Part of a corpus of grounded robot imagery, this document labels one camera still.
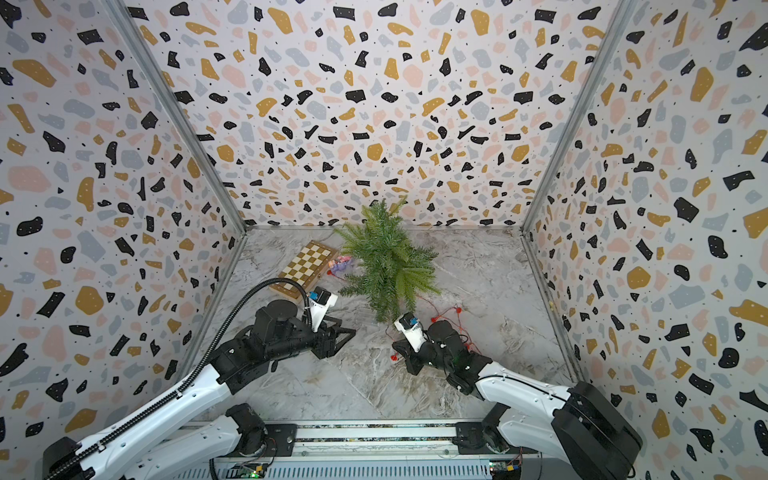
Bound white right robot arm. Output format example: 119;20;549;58
392;313;643;479

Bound wooden folding chess board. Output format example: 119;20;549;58
278;241;338;294

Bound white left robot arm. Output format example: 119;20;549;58
43;300;356;479

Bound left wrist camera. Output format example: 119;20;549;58
307;287;338;333

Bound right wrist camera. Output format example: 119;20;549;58
394;312;427;353

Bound small green christmas tree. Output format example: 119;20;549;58
338;200;440;323

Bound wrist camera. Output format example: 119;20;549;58
307;287;338;333
394;312;427;353

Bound black corrugated cable conduit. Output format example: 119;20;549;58
41;277;313;480

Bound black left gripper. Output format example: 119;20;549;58
268;315;358;364

